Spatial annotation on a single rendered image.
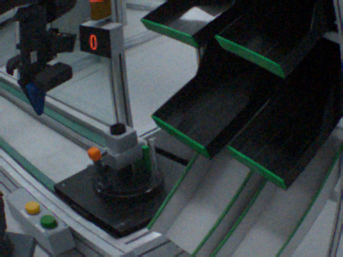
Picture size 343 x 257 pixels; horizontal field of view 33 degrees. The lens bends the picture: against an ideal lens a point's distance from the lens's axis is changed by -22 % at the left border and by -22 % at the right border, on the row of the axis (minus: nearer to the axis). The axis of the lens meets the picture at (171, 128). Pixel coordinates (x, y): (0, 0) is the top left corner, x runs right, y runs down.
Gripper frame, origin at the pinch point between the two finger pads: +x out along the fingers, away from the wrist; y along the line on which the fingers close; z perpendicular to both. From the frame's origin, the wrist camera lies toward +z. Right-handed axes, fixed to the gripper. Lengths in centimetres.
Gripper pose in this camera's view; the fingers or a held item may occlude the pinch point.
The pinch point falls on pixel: (37, 95)
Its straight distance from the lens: 106.6
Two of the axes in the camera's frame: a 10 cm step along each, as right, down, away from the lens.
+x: 1.0, 8.8, 4.6
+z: 7.3, -3.8, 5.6
